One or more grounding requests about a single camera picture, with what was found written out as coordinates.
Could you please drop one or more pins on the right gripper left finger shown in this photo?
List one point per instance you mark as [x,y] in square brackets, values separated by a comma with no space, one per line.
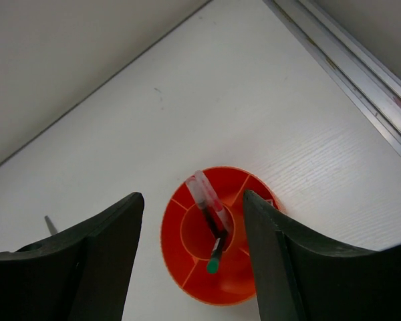
[81,273]

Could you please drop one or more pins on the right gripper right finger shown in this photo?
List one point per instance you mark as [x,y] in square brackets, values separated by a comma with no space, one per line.
[301,274]

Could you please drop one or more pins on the black gel pen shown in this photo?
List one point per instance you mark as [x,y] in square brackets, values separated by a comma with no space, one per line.
[201,202]

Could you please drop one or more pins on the pink pen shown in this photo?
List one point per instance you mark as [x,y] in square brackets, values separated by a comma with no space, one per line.
[213,200]

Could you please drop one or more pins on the green capped pen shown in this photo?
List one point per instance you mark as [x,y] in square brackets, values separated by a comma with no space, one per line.
[214,262]

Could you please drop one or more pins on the orange round divided container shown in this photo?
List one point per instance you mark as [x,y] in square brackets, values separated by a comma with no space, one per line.
[187,242]

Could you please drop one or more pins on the black handled scissors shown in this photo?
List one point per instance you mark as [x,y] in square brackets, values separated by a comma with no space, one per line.
[51,227]

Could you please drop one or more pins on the aluminium rail right side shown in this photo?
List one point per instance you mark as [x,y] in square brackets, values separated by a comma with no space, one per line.
[369,84]

